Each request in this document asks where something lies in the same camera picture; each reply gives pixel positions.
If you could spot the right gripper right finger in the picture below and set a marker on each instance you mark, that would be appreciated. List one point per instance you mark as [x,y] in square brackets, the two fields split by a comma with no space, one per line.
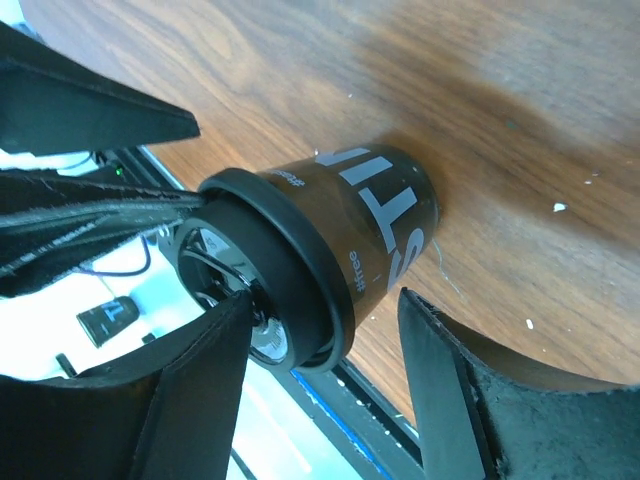
[485,411]

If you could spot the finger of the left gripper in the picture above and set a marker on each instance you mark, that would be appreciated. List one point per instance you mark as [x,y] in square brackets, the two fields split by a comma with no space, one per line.
[51,224]
[51,104]

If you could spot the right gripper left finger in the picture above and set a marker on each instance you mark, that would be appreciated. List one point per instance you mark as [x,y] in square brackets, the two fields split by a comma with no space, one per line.
[166,410]

